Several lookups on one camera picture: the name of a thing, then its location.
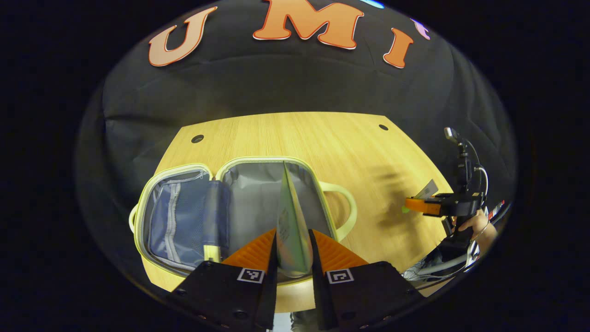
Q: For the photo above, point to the grey skincare sachet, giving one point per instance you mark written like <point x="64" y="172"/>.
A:
<point x="427" y="189"/>

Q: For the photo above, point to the pale yellow suitcase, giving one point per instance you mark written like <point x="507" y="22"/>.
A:
<point x="253" y="198"/>

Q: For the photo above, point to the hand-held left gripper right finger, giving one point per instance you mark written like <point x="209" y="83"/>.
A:
<point x="315" y="276"/>

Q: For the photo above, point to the silver green skincare sachet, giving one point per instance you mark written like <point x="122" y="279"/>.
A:
<point x="292" y="230"/>

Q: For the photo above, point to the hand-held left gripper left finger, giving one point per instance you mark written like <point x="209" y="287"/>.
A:
<point x="272" y="276"/>

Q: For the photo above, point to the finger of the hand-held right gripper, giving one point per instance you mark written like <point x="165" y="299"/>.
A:
<point x="419" y="205"/>

